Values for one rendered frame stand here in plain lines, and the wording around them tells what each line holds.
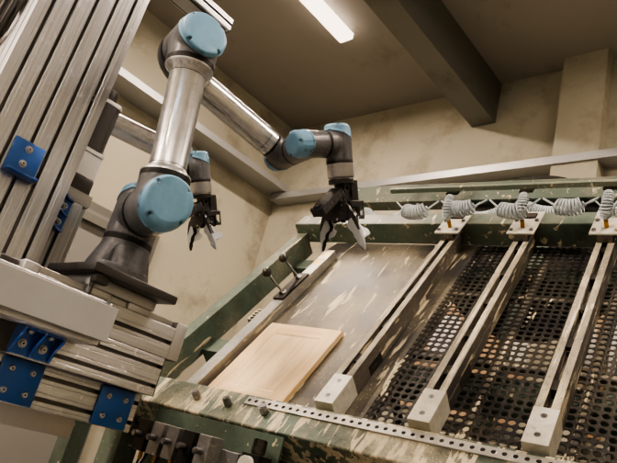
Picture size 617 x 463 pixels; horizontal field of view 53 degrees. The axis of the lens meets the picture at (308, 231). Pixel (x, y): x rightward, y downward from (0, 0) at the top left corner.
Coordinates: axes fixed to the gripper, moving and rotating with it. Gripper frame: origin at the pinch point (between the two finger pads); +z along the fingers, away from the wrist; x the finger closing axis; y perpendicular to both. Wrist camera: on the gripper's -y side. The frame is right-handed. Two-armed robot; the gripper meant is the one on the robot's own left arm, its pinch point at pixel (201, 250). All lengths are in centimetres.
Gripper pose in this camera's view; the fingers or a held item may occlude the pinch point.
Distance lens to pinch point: 221.7
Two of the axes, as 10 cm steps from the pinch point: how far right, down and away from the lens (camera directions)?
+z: 0.8, 10.0, 0.0
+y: 6.9, -0.6, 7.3
